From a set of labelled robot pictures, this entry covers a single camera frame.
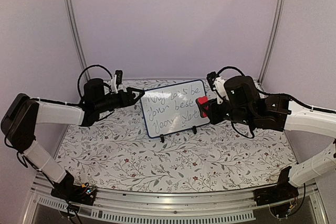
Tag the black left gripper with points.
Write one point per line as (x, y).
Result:
(132, 95)

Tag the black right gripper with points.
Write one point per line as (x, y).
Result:
(213, 116)

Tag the red whiteboard eraser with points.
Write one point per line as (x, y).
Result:
(201, 104)

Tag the blue-framed whiteboard with writing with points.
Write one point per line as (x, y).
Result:
(171, 109)

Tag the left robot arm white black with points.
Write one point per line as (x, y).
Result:
(19, 123)

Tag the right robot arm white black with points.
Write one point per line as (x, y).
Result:
(284, 113)

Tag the black whiteboard stand foot right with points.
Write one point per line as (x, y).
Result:
(194, 130)

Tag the floral patterned table mat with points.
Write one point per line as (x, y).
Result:
(118, 154)

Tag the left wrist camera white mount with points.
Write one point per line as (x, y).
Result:
(116, 80)

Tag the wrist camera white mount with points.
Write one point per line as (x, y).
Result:
(116, 80)
(216, 84)

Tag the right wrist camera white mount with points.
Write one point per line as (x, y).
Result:
(216, 84)

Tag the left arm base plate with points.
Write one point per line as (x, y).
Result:
(82, 194)

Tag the aluminium front rail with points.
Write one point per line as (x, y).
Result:
(114, 206)

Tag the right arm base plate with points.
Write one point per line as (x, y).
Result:
(274, 194)

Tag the left aluminium frame post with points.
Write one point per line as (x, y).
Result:
(75, 34)

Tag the aluminium frame post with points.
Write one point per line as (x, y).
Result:
(271, 41)
(75, 34)

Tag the right aluminium frame post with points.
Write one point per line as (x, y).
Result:
(271, 41)

